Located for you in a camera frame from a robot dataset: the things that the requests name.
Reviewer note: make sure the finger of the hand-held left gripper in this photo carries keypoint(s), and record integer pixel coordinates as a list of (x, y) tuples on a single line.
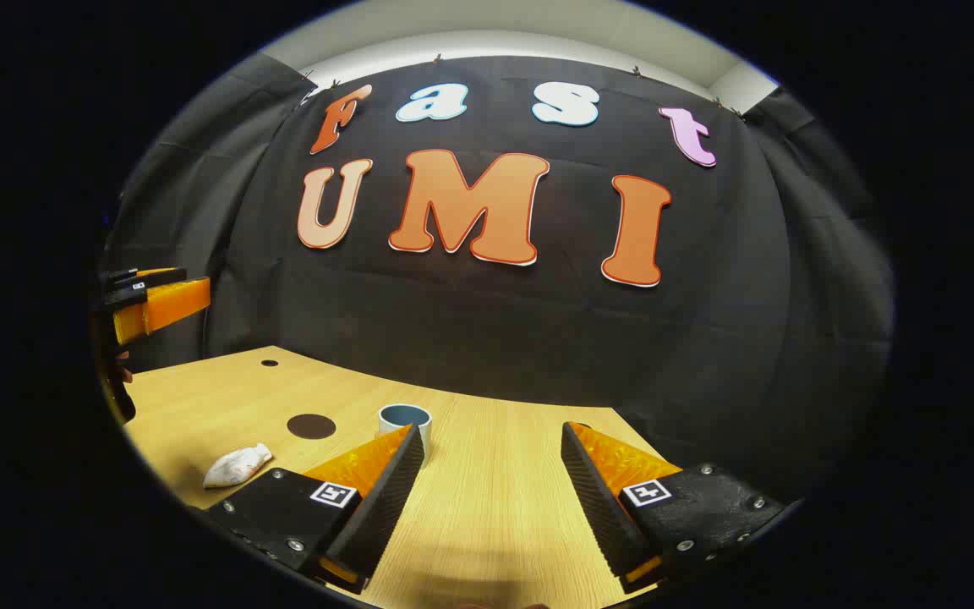
[(128, 295), (157, 277)]

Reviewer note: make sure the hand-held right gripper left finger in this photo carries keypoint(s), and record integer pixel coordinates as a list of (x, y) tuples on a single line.
[(385, 507)]

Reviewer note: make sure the white toothpaste tube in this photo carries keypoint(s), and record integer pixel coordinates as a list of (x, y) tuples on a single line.
[(238, 465)]

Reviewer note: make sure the black backdrop cloth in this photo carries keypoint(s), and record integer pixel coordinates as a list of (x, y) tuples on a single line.
[(495, 338)]

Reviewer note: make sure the brown round coaster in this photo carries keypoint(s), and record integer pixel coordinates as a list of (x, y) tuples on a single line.
[(311, 426)]

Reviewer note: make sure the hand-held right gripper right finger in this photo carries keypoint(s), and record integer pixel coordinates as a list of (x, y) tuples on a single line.
[(601, 516)]

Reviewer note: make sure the wooden desktop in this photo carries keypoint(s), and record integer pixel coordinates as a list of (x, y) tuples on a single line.
[(495, 507)]

